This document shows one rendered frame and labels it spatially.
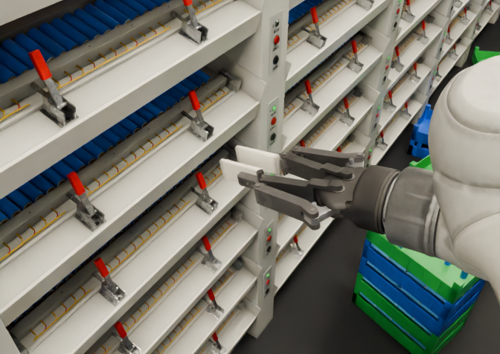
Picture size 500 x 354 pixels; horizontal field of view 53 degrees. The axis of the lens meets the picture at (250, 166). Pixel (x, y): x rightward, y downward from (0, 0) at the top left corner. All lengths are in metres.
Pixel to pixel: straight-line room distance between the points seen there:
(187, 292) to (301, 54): 0.60
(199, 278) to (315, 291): 0.71
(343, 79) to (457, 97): 1.15
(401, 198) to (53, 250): 0.49
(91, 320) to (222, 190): 0.38
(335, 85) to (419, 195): 0.95
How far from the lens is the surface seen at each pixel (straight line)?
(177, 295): 1.17
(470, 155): 0.35
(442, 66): 2.89
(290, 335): 1.72
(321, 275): 1.86
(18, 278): 0.77
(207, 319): 1.36
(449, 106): 0.36
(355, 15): 1.42
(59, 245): 0.79
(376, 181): 0.57
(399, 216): 0.54
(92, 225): 0.80
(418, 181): 0.55
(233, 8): 0.93
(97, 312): 0.94
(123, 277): 0.97
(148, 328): 1.13
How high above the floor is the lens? 1.47
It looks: 41 degrees down
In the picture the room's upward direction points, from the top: straight up
